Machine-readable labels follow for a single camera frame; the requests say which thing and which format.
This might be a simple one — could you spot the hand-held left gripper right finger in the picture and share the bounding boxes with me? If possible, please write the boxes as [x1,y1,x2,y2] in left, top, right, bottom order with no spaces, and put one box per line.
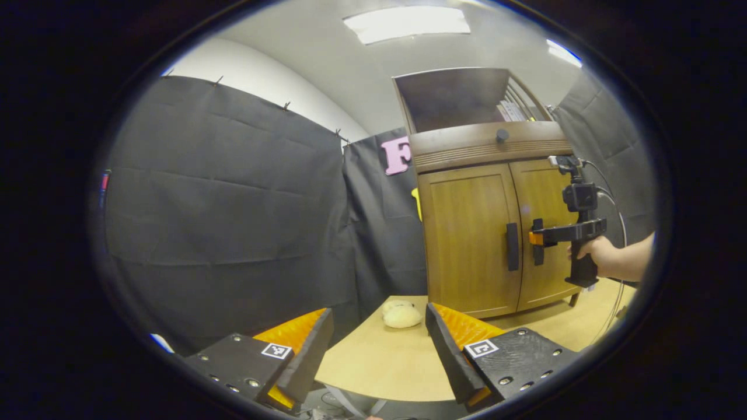
[425,302,582,412]

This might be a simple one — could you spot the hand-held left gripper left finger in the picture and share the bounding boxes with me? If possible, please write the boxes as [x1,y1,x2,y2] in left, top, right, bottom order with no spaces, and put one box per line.
[184,308,334,412]

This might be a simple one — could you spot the wooden cabinet door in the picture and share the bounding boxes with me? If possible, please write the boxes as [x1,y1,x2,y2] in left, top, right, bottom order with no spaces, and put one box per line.
[418,163,523,320]
[509,159,581,312]

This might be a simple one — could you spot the wooden double-door shoe cabinet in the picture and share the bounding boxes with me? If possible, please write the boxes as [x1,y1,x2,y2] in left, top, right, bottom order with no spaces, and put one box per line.
[392,67,584,320]

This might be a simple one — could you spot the wooden cabinet drawer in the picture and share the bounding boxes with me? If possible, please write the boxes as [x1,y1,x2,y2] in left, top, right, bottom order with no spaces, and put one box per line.
[409,121,574,174]

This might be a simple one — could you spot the beige plush toy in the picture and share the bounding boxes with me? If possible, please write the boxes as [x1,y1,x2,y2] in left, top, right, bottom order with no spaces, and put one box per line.
[382,299,423,329]

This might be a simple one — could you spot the black backdrop cloth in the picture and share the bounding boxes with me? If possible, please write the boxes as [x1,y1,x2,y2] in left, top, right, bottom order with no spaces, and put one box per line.
[96,70,657,356]

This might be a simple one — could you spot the large ceiling light panel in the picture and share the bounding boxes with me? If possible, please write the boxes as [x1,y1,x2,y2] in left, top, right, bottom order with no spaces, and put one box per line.
[343,6,471,46]

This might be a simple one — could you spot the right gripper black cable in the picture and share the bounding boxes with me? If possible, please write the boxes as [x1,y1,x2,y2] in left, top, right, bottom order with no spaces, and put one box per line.
[584,159,629,345]

